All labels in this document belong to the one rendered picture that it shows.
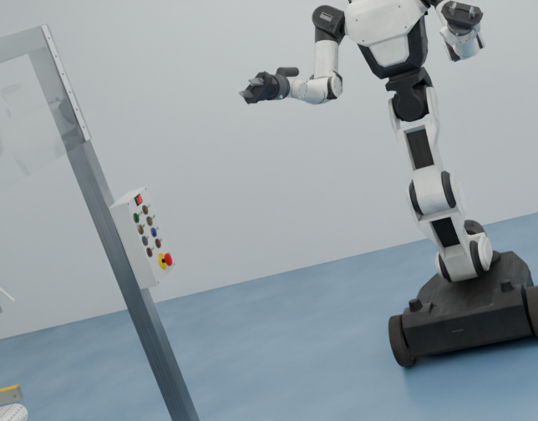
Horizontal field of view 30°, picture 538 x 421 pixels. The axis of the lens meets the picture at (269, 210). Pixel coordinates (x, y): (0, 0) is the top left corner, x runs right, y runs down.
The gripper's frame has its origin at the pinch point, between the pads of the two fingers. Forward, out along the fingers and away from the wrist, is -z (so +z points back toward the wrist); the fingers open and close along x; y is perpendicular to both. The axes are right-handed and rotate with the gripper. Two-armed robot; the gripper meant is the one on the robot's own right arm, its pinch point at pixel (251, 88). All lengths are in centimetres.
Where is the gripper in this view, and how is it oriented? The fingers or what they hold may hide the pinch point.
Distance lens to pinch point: 333.6
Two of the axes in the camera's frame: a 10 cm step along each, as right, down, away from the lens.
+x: 5.7, -6.7, -4.7
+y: 6.1, 7.4, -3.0
